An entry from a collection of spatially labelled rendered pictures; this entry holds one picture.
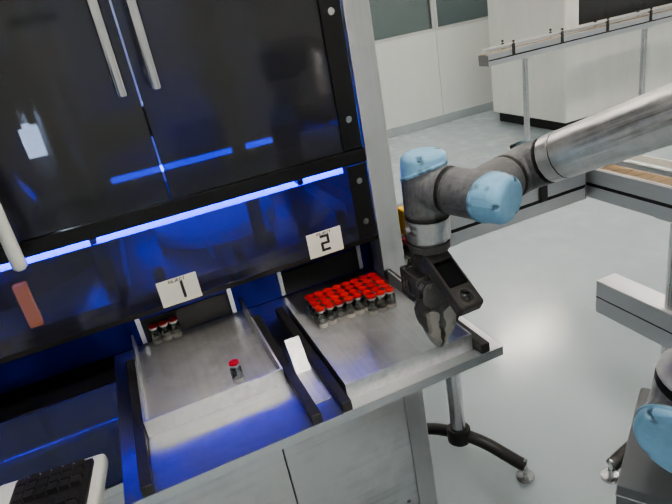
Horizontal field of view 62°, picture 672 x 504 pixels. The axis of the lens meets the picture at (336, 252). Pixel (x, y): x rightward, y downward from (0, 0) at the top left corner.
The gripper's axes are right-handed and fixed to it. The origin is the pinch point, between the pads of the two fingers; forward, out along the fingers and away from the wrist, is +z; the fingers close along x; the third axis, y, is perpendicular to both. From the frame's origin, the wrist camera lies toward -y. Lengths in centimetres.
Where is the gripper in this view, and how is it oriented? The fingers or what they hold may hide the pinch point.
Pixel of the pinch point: (442, 342)
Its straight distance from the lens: 105.1
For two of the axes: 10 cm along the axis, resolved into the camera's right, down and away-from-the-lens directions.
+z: 1.4, 8.9, 4.2
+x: -9.1, 2.8, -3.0
